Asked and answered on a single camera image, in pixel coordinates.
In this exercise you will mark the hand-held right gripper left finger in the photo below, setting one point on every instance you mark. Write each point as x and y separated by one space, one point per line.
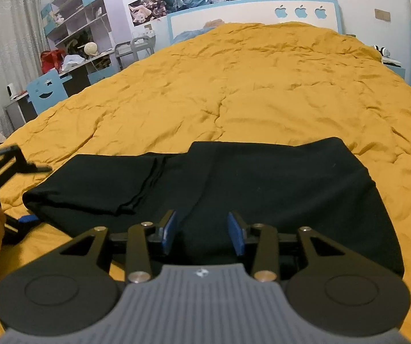
168 233

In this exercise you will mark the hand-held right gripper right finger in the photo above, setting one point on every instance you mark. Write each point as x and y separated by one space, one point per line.
236 234

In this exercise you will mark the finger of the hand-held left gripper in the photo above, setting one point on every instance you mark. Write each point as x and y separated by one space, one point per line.
26 219
15 161

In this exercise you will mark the black pants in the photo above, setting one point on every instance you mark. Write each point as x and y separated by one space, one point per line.
262 179

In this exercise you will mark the small white device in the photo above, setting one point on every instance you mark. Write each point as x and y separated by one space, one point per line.
12 91

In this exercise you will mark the blue smiley chair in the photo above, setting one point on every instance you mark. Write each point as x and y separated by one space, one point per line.
46 91

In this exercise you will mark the red bag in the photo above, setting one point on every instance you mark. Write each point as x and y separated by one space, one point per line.
51 61

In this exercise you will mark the desk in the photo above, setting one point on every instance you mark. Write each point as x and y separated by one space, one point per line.
80 73

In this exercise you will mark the white plastic bag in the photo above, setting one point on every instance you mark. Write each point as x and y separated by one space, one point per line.
72 61

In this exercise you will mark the white curtain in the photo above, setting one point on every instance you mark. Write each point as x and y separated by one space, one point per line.
1 36

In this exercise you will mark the round globe lamp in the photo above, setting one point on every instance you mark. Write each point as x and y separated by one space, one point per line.
91 49

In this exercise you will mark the yellow blanket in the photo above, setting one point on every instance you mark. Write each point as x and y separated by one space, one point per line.
248 89

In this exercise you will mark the white and blue bookshelf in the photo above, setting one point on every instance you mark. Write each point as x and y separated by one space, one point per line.
78 10

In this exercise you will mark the grey cart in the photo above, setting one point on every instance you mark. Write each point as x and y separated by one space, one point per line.
134 48

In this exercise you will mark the blue pillow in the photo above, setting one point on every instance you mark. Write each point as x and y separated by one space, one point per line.
198 30

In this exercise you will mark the white and blue headboard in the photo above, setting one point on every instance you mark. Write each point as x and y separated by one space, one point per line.
255 12

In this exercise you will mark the nightstand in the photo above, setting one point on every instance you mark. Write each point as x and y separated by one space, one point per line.
393 66

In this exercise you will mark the black and white headphones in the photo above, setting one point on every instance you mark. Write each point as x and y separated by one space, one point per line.
383 51

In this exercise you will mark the wall switch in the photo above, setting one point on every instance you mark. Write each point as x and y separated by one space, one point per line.
383 14

